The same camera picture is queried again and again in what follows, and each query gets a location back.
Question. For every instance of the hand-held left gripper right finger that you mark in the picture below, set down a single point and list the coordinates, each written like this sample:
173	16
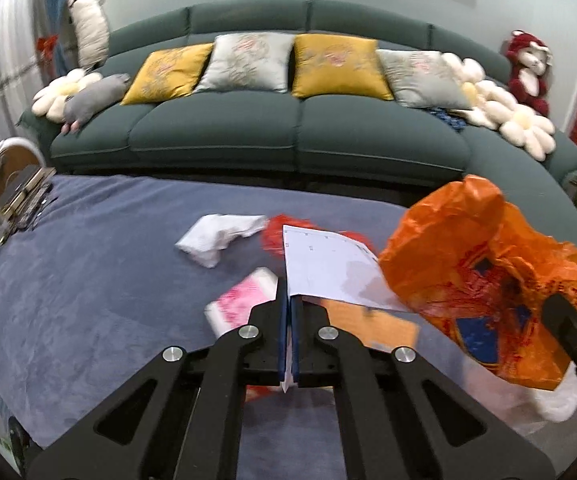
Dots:
296	345

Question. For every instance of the dark green sofa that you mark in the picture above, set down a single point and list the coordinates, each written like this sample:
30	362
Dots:
248	135

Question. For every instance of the grey embroidered pillow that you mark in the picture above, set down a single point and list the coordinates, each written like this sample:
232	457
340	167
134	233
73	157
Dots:
421	77
246	62

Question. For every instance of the blue plush blanket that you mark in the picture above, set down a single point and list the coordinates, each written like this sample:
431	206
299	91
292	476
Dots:
93	285

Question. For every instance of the red plastic bag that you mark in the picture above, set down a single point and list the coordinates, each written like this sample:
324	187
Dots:
273	237

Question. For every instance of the red and white plush toy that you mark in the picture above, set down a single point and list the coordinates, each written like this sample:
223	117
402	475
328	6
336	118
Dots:
528	75

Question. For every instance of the white paper sheet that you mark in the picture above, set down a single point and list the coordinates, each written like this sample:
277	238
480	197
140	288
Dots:
328	265

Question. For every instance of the red curtain ornament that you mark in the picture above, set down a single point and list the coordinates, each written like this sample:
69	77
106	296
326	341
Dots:
47	46

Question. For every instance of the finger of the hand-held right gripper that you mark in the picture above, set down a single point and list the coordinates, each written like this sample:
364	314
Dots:
576	340

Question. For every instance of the pink and white packet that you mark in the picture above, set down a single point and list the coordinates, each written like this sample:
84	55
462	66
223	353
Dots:
241	297

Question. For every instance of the white tissue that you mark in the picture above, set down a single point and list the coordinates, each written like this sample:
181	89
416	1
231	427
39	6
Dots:
208	240

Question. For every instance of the orange plastic bag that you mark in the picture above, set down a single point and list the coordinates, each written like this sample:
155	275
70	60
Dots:
443	240

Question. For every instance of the pile of metal hardware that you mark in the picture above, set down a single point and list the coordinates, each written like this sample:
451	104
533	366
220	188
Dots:
23	205

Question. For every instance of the white trash bin with liner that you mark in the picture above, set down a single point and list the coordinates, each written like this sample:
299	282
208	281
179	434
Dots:
518	405

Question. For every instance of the blue patterned cloth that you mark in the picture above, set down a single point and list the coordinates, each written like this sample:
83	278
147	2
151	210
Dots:
446	119

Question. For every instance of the orange cloth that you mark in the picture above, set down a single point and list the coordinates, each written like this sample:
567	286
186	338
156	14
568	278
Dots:
378	327

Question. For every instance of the grey plush toy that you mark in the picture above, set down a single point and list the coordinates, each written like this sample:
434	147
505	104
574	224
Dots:
93	97

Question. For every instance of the yellow embroidered pillow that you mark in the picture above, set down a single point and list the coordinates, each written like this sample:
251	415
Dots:
166	75
338	65

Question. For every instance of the white sheer curtain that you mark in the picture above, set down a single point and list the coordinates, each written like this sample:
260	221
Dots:
3	60

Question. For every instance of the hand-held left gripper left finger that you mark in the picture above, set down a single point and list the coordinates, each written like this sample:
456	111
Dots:
283	345

